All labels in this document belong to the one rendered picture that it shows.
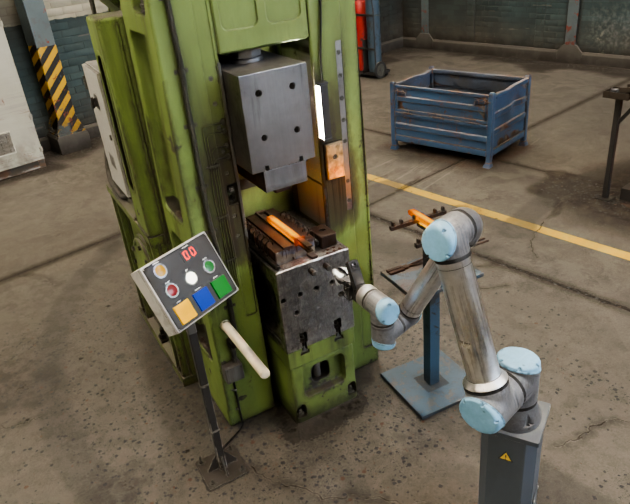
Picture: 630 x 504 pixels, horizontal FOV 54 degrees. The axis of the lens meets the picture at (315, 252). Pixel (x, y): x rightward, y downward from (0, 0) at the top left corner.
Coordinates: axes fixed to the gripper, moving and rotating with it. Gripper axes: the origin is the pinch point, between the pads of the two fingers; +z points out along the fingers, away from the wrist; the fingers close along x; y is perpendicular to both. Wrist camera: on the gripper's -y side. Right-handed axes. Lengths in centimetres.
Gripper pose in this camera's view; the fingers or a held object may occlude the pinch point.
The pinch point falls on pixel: (337, 268)
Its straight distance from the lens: 250.9
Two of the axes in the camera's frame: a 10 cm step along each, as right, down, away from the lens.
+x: 8.7, -3.1, 3.9
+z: -4.9, -3.8, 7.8
